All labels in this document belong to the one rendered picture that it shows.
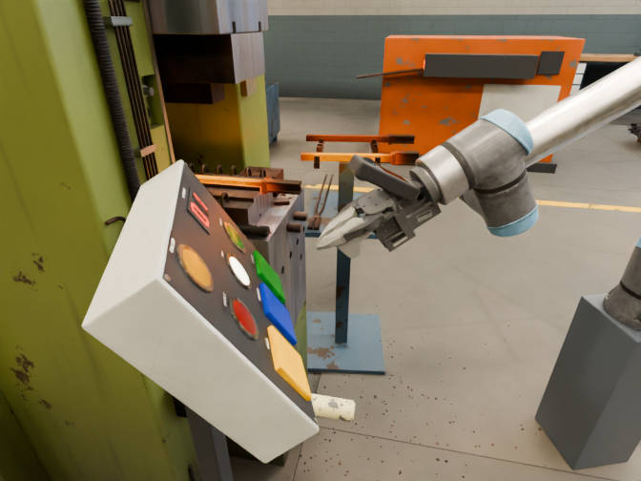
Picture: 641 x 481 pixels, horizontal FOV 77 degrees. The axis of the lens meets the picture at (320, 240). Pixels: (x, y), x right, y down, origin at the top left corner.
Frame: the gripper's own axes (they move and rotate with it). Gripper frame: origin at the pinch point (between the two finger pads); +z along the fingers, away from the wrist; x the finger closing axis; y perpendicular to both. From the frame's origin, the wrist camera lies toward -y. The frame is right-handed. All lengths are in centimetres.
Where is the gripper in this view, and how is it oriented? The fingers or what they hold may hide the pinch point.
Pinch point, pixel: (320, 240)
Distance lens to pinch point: 66.6
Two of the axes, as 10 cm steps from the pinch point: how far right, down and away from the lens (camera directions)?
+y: 4.9, 7.0, 5.2
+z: -8.4, 5.4, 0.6
